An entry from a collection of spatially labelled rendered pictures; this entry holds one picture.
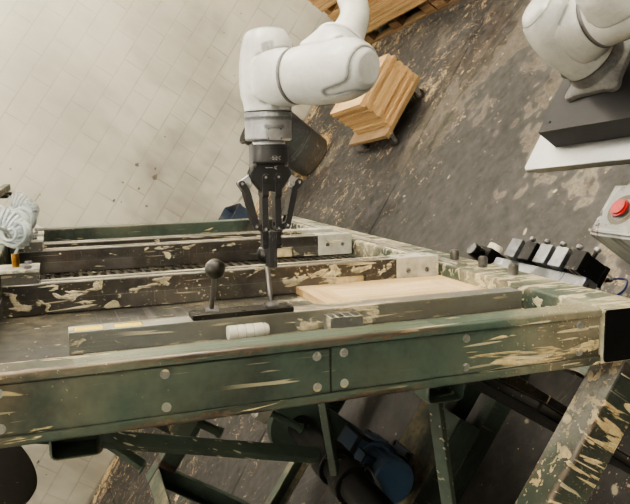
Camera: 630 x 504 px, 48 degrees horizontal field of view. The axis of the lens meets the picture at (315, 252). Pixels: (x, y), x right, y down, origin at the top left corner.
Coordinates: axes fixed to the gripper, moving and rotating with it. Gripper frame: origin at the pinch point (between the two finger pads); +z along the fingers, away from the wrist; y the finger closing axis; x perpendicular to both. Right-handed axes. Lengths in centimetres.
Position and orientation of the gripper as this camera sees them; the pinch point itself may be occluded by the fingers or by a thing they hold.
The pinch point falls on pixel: (271, 248)
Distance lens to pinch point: 139.3
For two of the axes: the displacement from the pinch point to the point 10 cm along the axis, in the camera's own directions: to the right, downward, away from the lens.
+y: 9.4, -0.6, 3.4
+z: 0.2, 9.9, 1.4
